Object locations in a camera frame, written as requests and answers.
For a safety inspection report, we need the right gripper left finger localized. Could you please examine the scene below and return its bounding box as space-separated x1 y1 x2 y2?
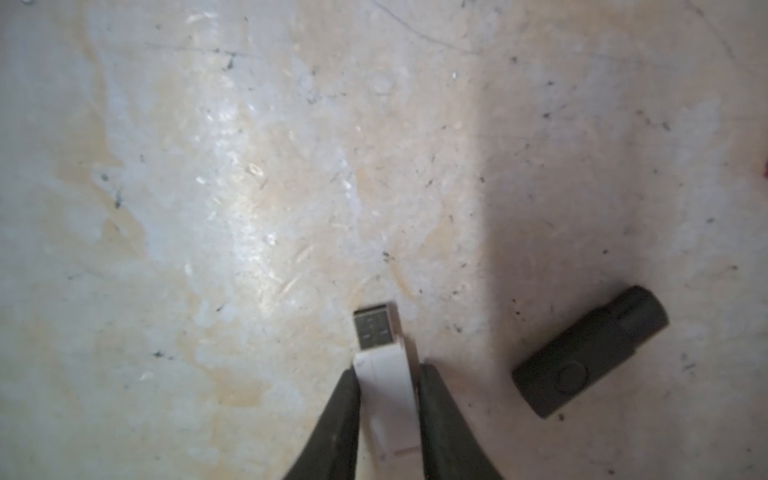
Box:
285 368 361 480

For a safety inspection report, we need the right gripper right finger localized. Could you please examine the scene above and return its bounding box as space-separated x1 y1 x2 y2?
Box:
417 364 502 479

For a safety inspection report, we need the white usb drive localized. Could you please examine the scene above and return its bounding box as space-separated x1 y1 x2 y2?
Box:
353 303 421 462

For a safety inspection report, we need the black usb drive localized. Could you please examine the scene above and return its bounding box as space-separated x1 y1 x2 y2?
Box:
511 286 669 419

